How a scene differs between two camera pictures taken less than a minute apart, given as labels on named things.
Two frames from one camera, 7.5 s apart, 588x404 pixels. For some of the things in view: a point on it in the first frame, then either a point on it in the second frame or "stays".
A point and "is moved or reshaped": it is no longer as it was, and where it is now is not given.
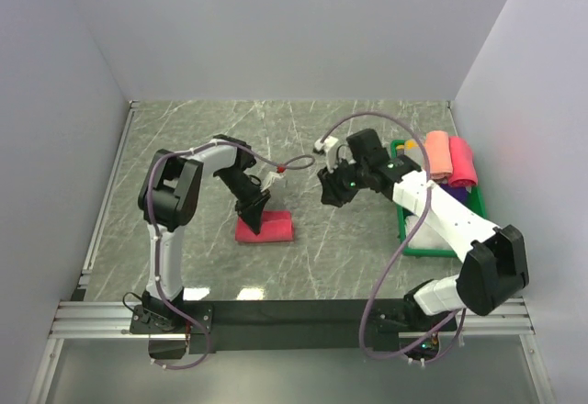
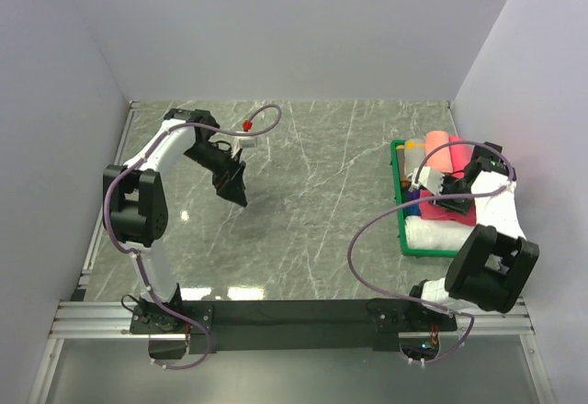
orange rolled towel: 439,154 stays
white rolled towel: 426,235 stays
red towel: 276,226 is moved or reshaped
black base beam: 273,326 stays
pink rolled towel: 463,170 stays
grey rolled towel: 412,151 stays
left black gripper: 251,209 to 230,180
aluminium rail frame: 495,319 stays
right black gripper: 332,194 to 462,207
